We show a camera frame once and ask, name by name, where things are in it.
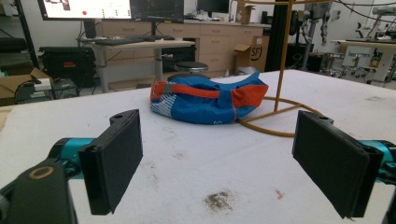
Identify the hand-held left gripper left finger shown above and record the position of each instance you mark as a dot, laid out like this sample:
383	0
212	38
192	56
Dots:
112	161

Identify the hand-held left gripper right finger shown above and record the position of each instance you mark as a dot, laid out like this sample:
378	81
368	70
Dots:
336	161

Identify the yellow metal hat stand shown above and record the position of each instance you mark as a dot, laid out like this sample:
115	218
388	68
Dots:
281	93

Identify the blue and orange bag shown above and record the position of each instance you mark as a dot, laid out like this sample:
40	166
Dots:
205	101

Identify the black equipment case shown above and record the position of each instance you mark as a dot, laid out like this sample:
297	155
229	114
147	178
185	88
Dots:
68	65

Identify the white workbench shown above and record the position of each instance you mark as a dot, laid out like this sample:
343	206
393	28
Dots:
370	56

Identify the beige standing desk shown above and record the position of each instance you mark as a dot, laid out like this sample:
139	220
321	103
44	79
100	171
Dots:
137	49

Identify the black keyboard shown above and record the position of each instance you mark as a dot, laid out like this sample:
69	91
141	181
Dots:
120	40

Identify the open cardboard box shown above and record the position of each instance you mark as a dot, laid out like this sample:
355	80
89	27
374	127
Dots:
18	84

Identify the black round stool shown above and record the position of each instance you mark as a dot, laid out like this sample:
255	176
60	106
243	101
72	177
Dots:
190	67

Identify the cardboard box with black logo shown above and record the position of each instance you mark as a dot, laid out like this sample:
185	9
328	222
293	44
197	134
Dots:
253	53

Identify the black metal pillar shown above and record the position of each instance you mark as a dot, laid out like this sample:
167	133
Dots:
278	34

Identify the white computer monitor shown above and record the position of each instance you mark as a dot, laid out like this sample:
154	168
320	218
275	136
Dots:
87	8

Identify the black metal rack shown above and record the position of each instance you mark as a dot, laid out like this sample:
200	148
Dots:
26	31

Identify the wooden drawer cabinet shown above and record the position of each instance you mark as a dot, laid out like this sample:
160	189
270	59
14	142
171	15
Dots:
214	43

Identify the dark computer monitor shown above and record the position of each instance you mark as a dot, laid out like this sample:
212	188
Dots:
157	10

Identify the small cardboard box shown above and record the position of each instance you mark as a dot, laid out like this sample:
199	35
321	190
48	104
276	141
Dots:
245	11

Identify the small black monitor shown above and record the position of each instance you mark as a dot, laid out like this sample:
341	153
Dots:
213	6

